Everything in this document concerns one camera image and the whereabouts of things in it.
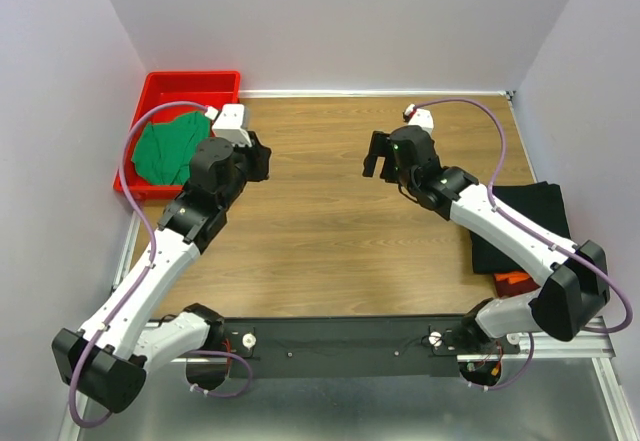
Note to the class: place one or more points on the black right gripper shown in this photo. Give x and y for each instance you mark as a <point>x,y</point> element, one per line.
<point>379,148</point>

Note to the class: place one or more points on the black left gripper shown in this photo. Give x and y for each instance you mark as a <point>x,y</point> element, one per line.
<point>260,156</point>

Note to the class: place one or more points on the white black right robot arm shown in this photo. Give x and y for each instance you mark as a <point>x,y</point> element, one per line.
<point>571,288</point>

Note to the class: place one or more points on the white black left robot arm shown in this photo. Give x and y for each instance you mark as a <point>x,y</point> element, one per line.
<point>110,356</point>

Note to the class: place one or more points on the green crumpled t shirt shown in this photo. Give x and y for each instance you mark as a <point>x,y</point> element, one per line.
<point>164,150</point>

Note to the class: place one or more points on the orange folded t shirt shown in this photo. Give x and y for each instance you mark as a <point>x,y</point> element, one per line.
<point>511,278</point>

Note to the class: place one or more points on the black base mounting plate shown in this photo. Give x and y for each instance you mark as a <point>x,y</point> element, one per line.
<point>352,346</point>

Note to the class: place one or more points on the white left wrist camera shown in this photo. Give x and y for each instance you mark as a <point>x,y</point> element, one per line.
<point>231,122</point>

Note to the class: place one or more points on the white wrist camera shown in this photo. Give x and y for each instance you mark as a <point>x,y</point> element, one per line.
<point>420,117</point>
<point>231,122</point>

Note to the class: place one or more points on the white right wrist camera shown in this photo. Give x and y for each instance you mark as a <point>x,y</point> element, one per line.
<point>420,117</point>

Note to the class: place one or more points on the aluminium frame rail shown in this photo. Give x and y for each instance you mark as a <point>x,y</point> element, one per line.
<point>586,344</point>

